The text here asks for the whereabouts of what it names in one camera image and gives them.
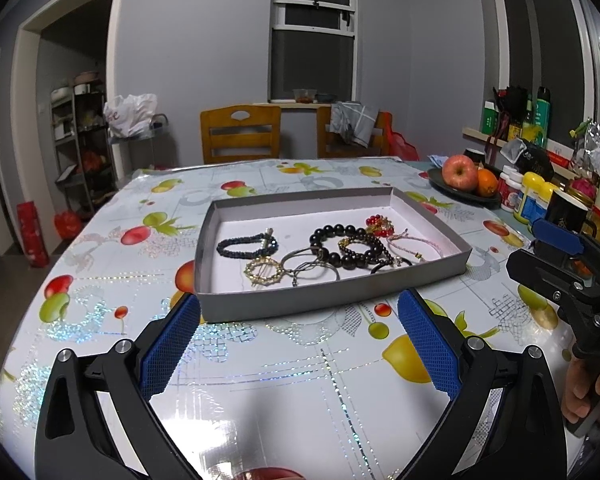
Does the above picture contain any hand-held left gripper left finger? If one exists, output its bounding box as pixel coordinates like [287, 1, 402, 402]
[34, 291, 203, 480]

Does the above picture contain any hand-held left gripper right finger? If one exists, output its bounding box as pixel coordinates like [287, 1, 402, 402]
[395, 287, 567, 480]

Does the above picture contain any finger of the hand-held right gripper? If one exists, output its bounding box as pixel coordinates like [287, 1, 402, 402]
[532, 218, 600, 282]
[506, 248, 587, 307]

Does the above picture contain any grey shallow cardboard tray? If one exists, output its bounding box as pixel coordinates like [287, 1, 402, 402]
[194, 186, 474, 324]

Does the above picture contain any red bead bracelet gold tassel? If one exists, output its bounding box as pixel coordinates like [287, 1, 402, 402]
[364, 213, 399, 239]

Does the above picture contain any person's right hand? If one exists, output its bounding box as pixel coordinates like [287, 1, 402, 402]
[561, 359, 600, 424]

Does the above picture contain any black mug gold print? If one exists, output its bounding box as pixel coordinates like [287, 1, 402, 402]
[549, 189, 594, 234]

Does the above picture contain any yellow cap bottle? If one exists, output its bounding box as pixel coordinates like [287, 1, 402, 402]
[530, 180, 559, 229]
[513, 172, 539, 224]

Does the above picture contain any white medicine bottle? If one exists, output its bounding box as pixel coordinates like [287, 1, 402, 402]
[497, 169, 524, 211]

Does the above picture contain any black pouch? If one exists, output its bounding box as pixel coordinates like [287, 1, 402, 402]
[517, 139, 554, 181]

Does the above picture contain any orange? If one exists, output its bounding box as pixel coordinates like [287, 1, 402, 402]
[475, 167, 501, 197]

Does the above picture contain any silver foil bag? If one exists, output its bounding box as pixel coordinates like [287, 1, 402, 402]
[569, 122, 600, 176]

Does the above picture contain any dark plate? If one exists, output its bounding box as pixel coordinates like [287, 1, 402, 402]
[426, 166, 504, 206]

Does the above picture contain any red apple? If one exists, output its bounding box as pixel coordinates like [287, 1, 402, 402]
[440, 154, 480, 191]

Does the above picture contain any green bottle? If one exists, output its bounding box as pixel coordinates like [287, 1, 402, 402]
[532, 85, 551, 146]

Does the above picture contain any thin silver bangle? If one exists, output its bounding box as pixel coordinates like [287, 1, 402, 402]
[292, 259, 341, 289]
[279, 248, 317, 274]

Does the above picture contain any green box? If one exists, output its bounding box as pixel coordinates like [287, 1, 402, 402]
[481, 100, 501, 136]

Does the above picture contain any small red bag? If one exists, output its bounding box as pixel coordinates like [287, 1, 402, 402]
[54, 210, 84, 241]

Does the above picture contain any red plastic bag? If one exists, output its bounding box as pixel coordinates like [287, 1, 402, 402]
[387, 129, 421, 161]

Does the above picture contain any metal storage rack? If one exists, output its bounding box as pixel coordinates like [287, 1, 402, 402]
[49, 75, 119, 217]

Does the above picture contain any wooden chair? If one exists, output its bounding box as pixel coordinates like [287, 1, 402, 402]
[316, 105, 396, 159]
[200, 105, 283, 165]

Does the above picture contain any grey checked cloth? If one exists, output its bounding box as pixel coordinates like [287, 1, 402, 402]
[329, 101, 380, 149]

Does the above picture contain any white plastic bag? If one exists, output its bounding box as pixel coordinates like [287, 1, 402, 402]
[103, 93, 159, 139]

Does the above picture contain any pink cord bracelet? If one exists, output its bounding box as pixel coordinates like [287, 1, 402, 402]
[385, 230, 444, 264]

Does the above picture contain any brown bead bracelet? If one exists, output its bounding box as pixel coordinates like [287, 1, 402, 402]
[337, 232, 396, 271]

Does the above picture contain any small black bead bracelet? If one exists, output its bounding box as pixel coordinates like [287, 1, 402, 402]
[216, 227, 280, 260]

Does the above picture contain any large black bead bracelet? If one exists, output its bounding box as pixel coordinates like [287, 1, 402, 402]
[308, 223, 366, 267]

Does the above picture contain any wire cart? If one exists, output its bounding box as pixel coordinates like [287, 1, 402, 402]
[107, 113, 170, 196]

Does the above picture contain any window with white frame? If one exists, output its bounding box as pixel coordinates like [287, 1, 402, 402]
[268, 0, 357, 104]

